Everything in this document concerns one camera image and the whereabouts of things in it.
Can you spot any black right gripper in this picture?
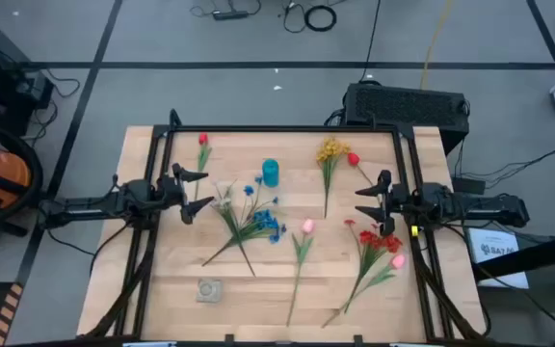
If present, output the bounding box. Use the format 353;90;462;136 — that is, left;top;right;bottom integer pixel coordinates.
354;169;412;237

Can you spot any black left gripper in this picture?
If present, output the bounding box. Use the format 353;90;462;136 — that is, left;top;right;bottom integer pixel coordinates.
154;162;216;226

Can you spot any white artificial flower bunch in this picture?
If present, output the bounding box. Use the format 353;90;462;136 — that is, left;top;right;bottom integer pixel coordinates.
209;178;257;279

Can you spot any red artificial flower bunch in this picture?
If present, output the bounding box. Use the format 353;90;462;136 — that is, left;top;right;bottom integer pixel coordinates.
342;219;404;315

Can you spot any pink artificial tulip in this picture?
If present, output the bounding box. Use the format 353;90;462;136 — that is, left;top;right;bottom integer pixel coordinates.
285;218;316;328
320;253;408;330

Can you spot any yellow artificial flower bunch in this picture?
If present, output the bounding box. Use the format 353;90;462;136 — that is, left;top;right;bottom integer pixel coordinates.
315;137;352;219

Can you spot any blue artificial flower bunch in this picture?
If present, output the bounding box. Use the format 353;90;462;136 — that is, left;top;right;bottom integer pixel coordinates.
201;175;288;268

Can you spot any teal glass vase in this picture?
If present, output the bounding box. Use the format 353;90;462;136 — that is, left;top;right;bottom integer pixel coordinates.
261;158;280;189

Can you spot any clear cut-glass vase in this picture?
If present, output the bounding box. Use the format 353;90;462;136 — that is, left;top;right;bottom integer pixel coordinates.
195;278;225;305

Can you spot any black power adapter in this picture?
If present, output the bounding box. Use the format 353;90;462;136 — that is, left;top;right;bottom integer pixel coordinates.
451;175;488;197

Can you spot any black mesh computer case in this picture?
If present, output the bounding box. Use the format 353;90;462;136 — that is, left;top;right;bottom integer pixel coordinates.
342;81;471;156

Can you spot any white paper label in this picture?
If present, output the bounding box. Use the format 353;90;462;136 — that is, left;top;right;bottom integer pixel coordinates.
463;227;532;290

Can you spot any orange black vacuum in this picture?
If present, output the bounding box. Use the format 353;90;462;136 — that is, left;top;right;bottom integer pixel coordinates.
0;120;45;230

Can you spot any black metal beam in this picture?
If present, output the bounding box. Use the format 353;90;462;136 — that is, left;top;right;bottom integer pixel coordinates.
471;229;555;284

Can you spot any black power strip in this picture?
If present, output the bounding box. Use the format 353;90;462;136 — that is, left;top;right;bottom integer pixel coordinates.
211;9;251;22

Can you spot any orange black striped strip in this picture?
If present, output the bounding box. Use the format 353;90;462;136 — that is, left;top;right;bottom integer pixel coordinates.
0;281;25;347

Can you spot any black hanging cable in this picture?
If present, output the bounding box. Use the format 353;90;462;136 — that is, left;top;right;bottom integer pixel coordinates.
357;0;383;83

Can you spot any yellow hanging cable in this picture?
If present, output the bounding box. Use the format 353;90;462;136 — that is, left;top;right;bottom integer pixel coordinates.
419;0;454;92

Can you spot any coiled black cable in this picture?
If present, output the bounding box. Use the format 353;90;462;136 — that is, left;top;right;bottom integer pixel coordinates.
304;4;338;33

